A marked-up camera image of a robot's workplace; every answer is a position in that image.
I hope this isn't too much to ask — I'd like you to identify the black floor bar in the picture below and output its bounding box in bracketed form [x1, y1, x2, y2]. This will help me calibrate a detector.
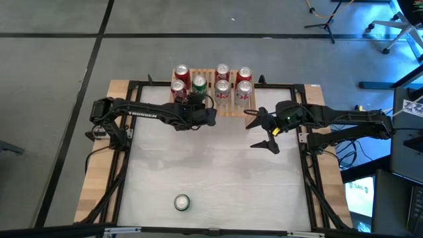
[358, 64, 423, 90]

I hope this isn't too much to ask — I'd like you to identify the red Star Wars cola can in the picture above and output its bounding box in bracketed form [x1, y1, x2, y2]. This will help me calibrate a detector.
[214, 63, 231, 83]

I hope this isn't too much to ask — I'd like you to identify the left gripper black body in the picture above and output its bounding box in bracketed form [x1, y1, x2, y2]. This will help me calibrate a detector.
[174, 102, 218, 132]

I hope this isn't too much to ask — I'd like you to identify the black keyboard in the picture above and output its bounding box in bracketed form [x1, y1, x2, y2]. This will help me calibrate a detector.
[408, 184, 423, 236]

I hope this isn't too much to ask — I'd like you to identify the silver diet cola can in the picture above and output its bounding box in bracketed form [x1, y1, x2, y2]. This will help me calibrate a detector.
[234, 80, 254, 107]
[214, 79, 232, 106]

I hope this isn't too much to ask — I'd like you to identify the lit screen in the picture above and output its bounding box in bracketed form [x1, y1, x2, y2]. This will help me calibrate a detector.
[344, 177, 376, 219]

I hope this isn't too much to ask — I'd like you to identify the black tripod stand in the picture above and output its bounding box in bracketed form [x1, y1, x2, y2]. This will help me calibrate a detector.
[303, 0, 344, 44]

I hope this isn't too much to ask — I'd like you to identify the black aluminium table frame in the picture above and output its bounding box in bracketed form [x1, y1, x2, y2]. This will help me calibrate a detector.
[98, 79, 351, 232]

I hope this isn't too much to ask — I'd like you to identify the green Sprite can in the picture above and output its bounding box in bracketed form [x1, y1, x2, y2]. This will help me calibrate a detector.
[173, 194, 192, 212]
[191, 74, 208, 97]

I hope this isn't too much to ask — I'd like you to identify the yellow floor cable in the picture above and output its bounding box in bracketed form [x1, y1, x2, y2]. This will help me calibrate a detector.
[305, 0, 356, 20]

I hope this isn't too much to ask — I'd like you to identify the grey chair star base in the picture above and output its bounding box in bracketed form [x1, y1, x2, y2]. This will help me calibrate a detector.
[363, 11, 423, 63]

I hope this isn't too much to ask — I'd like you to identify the white floor cable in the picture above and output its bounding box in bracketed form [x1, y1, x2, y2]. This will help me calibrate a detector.
[391, 95, 423, 117]

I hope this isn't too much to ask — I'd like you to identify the slatted wooden shelf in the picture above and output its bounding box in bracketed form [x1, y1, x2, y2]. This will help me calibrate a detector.
[169, 68, 258, 118]

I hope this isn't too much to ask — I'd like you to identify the black rig crossbar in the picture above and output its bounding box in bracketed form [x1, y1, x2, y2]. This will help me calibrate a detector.
[0, 223, 423, 238]

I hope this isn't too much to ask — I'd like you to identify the dark grey desk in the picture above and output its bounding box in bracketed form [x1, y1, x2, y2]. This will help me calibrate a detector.
[389, 85, 423, 182]

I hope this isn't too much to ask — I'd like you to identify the patterned paper sheet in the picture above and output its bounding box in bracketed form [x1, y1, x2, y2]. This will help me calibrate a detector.
[402, 99, 423, 118]

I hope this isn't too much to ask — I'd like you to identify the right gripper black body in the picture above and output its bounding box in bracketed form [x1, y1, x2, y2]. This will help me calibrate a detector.
[273, 100, 305, 134]

